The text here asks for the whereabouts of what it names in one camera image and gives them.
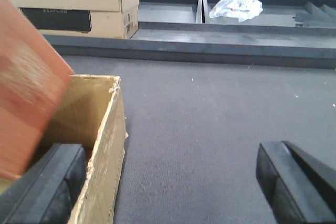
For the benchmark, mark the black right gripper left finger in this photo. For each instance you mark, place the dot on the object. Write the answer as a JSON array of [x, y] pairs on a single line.
[[49, 190]]

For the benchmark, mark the crumpled white plastic bag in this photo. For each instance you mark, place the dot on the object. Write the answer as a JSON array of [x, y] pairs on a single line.
[[240, 9]]

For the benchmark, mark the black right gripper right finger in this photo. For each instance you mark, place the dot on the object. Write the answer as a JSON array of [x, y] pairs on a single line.
[[297, 186]]

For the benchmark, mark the dark grey floor platform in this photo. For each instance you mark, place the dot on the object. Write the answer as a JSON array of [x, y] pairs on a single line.
[[288, 33]]

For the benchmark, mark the red printed cardboard box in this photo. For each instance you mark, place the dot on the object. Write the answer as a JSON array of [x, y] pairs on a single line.
[[34, 78]]

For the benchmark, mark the large cardboard box black label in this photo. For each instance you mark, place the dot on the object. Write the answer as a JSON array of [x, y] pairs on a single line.
[[84, 18]]

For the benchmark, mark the plain brown cardboard box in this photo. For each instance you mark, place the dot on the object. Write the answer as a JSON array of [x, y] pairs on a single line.
[[91, 114]]

